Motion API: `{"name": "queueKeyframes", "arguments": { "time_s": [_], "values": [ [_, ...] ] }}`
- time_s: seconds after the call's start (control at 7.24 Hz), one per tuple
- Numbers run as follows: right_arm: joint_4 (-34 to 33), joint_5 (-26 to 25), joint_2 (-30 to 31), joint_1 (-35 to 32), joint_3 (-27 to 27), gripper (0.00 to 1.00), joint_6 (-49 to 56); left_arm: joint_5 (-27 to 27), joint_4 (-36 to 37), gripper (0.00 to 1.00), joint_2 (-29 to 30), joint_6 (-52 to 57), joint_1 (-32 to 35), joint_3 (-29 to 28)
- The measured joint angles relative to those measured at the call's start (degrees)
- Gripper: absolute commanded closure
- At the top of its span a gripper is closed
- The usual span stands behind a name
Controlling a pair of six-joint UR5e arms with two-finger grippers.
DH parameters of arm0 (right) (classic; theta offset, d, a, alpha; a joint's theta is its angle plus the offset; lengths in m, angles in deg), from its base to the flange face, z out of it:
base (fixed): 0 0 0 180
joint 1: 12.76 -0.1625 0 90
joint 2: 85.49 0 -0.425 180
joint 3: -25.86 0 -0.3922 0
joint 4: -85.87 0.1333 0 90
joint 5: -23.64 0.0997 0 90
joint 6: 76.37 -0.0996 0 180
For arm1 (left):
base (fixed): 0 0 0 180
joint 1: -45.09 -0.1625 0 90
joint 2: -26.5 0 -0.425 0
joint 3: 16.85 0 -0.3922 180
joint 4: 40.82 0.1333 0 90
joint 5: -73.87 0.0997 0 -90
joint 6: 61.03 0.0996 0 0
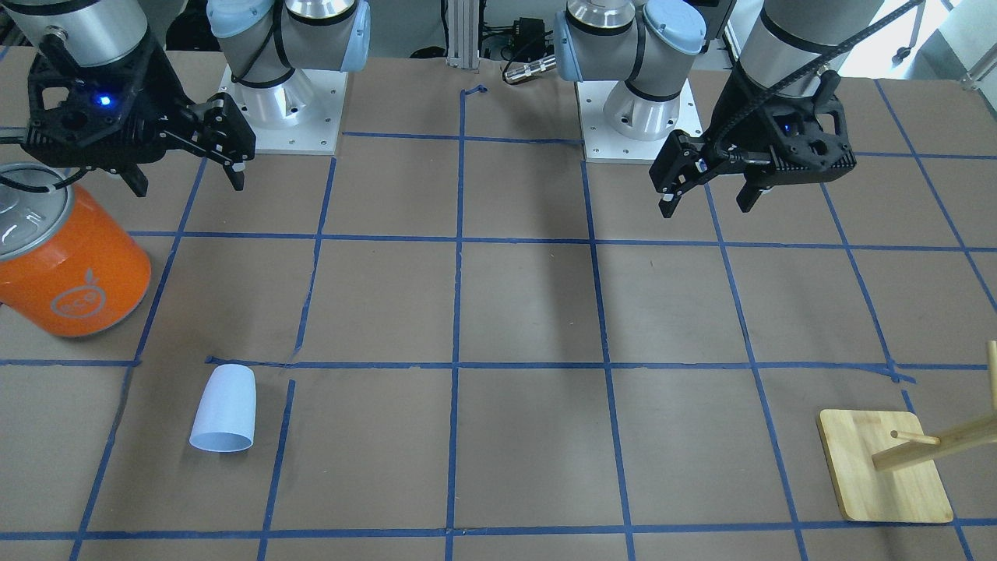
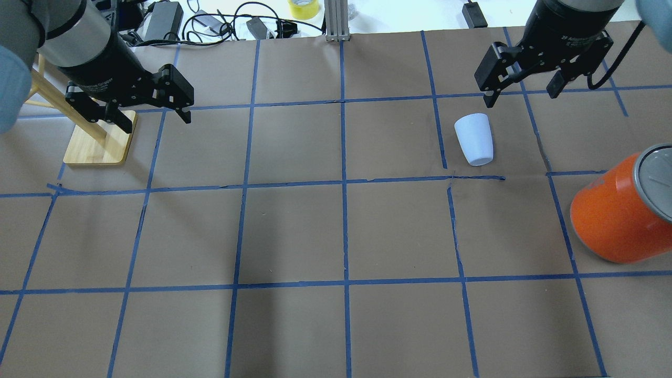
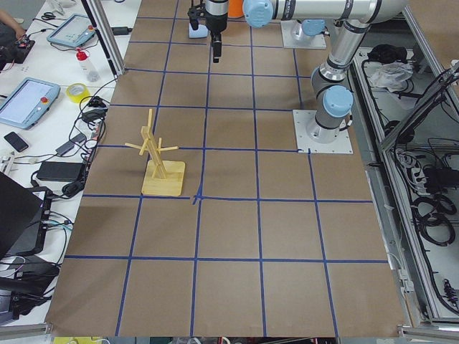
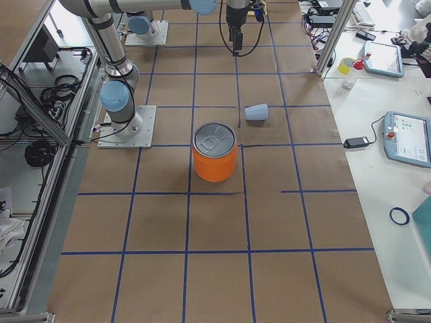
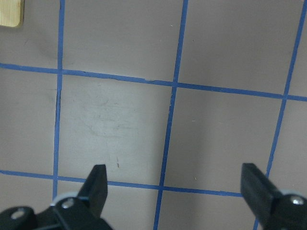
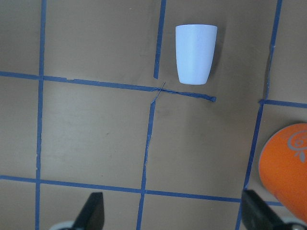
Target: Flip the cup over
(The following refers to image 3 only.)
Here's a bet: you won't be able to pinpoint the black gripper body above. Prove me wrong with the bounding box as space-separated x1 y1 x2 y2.
204 0 229 34

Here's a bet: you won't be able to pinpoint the light blue plastic cup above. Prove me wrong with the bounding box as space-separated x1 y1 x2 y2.
189 24 209 39

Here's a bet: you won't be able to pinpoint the wooden cup tree stand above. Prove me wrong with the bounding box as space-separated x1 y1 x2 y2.
125 109 186 196

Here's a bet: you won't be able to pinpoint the orange can with silver lid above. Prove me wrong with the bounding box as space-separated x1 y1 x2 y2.
228 0 244 19

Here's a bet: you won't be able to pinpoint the right side black adapter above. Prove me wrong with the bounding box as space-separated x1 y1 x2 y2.
111 27 133 36

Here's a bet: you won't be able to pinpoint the red capped squeeze bottle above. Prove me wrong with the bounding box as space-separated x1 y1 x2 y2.
76 48 100 82

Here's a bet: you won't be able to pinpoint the far teach pendant tablet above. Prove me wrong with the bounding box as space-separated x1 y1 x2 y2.
47 14 95 48

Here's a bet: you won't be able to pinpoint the teach pendant tablet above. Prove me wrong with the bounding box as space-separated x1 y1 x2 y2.
47 14 95 48
1 77 61 129

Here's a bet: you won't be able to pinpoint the yellow tape roll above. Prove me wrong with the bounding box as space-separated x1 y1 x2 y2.
66 83 90 103

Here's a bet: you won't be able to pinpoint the black scissors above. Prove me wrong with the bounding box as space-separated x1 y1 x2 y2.
41 11 61 21

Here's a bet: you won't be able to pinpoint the crumpled white cloth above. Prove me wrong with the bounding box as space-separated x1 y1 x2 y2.
369 62 413 92

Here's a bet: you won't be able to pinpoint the small black adapter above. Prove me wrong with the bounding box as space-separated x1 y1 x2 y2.
56 133 86 157

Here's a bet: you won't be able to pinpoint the near teach pendant tablet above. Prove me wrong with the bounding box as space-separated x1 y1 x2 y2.
1 77 61 129

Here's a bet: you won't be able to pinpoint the black power adapter brick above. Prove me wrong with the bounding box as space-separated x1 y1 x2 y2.
37 161 84 182

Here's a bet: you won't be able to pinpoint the black smartphone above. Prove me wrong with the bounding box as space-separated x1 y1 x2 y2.
4 132 29 153

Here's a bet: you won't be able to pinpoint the black laptop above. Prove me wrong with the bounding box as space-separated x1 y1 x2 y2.
1 174 52 258

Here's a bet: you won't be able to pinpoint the aluminium frame post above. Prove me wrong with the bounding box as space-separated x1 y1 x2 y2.
81 0 125 78

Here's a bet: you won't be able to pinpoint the black cable bundle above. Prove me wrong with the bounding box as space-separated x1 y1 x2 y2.
30 77 118 198

